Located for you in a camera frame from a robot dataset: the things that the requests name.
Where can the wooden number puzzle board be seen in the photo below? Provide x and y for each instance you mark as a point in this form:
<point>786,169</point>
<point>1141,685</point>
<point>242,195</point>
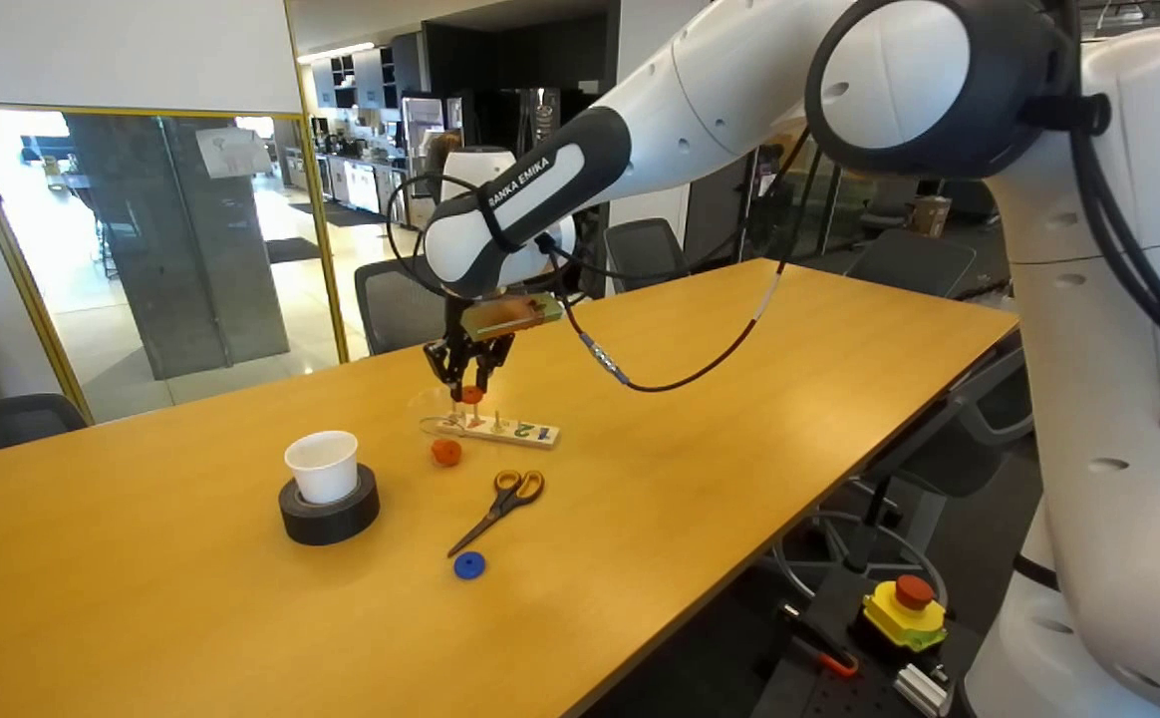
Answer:
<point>510,429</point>

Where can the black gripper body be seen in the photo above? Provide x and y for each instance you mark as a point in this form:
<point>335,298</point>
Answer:
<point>476,345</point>

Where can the white cup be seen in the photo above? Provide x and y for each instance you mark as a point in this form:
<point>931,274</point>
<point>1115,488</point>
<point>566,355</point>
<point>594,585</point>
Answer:
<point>324,471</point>

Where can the background person dark clothes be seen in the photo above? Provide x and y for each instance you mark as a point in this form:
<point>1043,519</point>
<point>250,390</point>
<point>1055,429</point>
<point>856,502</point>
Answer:
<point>438,144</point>

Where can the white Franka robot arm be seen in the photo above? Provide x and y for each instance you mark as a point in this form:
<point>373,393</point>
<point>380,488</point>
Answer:
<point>1139,531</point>

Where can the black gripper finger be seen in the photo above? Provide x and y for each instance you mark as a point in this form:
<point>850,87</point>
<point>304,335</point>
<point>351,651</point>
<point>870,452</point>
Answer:
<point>444,361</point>
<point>493,369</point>

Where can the white paper sign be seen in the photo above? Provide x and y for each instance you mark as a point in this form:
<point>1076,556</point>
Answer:
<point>234,155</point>

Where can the silver metal bracket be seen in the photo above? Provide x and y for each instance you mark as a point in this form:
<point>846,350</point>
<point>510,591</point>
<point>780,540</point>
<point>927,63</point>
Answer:
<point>922,690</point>

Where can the yellow red emergency stop button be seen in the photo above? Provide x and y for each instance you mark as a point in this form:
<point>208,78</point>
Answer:
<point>907,616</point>

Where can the dark office chair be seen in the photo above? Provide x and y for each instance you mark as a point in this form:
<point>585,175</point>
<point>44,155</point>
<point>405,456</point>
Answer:
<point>931,264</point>
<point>950,460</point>
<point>4,425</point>
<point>642,254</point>
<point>393,312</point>

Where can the yellow framed glass partition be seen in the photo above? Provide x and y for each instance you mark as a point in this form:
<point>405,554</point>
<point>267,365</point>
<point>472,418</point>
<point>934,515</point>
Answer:
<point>21,200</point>

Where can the grey orange scissors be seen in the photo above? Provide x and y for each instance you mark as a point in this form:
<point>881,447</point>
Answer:
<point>485,526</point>

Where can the black orange clamp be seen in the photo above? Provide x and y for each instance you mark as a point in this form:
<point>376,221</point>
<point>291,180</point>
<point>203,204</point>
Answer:
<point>822,651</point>

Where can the blue disc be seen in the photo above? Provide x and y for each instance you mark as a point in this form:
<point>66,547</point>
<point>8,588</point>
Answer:
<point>468,567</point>

